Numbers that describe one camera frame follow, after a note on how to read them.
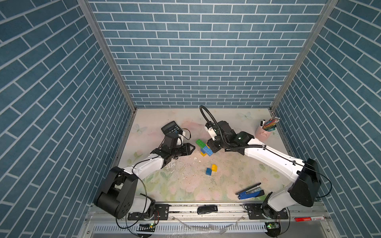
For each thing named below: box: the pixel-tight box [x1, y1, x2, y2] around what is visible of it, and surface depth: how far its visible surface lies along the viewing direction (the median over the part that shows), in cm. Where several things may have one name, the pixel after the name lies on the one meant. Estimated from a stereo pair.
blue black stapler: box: [235, 182, 265, 200], surface depth 80 cm
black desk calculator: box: [161, 120, 184, 136], surface depth 107 cm
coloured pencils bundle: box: [259, 116, 281, 132], surface depth 97 cm
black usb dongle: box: [196, 204, 218, 215], surface depth 74 cm
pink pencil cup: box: [254, 125, 273, 143], surface depth 98 cm
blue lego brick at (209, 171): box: [205, 167, 213, 176], surface depth 88 cm
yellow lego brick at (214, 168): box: [211, 163, 218, 173], surface depth 90 cm
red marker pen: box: [294, 216, 326, 222], surface depth 73 cm
